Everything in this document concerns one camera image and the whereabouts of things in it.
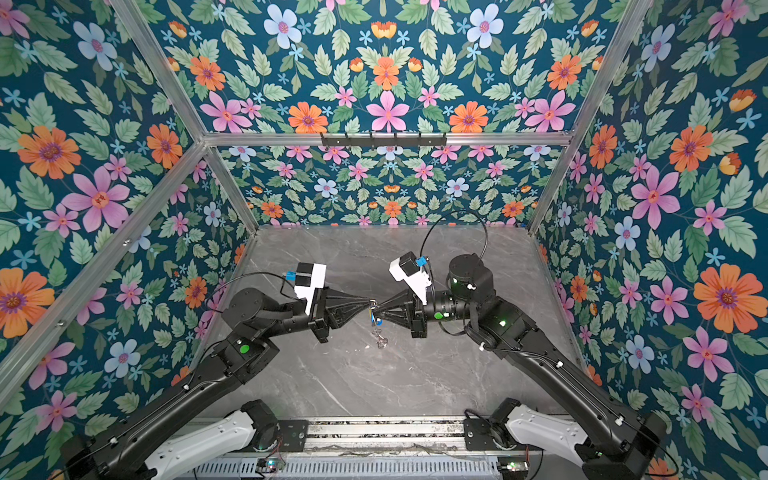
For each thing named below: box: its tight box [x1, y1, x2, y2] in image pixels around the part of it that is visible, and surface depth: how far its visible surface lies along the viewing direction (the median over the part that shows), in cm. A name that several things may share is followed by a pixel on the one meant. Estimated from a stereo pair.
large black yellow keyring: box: [369, 298, 378, 327], surface depth 55 cm
